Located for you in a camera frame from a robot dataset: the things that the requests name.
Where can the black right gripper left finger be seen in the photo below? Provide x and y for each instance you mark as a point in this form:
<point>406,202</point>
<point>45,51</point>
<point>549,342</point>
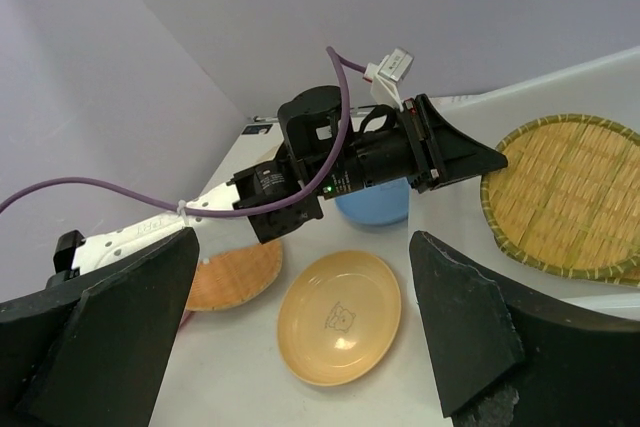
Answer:
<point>93,350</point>

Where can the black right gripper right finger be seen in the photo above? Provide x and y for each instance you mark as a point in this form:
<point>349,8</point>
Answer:
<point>504,354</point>

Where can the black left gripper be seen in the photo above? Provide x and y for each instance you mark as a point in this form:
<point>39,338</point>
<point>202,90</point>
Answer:
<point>417,144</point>

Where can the round bamboo woven plate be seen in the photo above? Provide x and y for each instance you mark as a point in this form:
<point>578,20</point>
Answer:
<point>567,204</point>

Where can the orange woven basket plate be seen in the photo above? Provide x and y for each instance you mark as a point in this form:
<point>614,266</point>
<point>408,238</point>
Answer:
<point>234,278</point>

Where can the orange bear plate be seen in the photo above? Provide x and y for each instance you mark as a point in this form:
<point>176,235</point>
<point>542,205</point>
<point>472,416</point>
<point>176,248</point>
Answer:
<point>339,318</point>

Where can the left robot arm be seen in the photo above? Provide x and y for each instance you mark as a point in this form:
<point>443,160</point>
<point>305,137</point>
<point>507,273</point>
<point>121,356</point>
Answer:
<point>307,123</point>

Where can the blue plastic plate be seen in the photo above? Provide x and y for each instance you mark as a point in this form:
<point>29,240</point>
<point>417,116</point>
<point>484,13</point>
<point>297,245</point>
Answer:
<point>377,206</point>

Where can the small dark label sticker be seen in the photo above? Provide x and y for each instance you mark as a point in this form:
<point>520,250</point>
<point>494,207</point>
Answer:
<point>257,129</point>

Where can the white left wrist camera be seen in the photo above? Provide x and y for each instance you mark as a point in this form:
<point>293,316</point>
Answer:
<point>385,77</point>

